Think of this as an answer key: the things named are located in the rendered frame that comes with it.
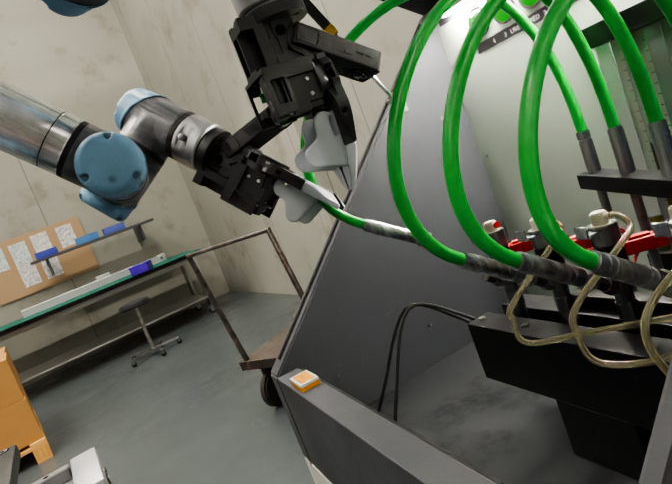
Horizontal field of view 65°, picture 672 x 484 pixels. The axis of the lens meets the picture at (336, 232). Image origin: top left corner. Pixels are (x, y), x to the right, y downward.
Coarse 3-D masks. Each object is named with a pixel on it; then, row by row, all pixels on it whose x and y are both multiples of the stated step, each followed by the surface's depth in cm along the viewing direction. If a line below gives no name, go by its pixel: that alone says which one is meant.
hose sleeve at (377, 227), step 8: (368, 224) 73; (376, 224) 73; (384, 224) 73; (376, 232) 73; (384, 232) 73; (392, 232) 73; (400, 232) 73; (408, 232) 73; (408, 240) 73; (416, 240) 73
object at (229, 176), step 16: (208, 144) 74; (208, 160) 75; (224, 160) 75; (240, 160) 72; (256, 160) 73; (272, 160) 72; (208, 176) 75; (224, 176) 75; (240, 176) 72; (256, 176) 72; (272, 176) 72; (224, 192) 73; (240, 192) 72; (256, 192) 72; (272, 192) 76; (240, 208) 72; (256, 208) 73; (272, 208) 78
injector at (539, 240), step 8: (528, 232) 60; (536, 232) 58; (536, 240) 59; (544, 240) 58; (536, 248) 59; (544, 248) 58; (552, 256) 58; (560, 256) 59; (544, 280) 58; (552, 280) 59; (544, 288) 59; (552, 288) 59; (560, 288) 59; (568, 288) 60; (560, 296) 60; (568, 296) 59; (560, 304) 60; (568, 304) 59; (560, 312) 60; (568, 312) 60; (576, 320) 60
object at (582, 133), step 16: (400, 0) 70; (368, 16) 70; (512, 16) 71; (352, 32) 70; (528, 32) 72; (560, 64) 72; (560, 80) 72; (576, 112) 73; (576, 128) 73; (304, 144) 71; (304, 176) 72; (352, 224) 73
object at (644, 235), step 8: (640, 232) 52; (648, 232) 51; (632, 240) 51; (640, 240) 51; (648, 240) 51; (656, 240) 51; (664, 240) 50; (632, 248) 51; (640, 248) 51; (648, 248) 51
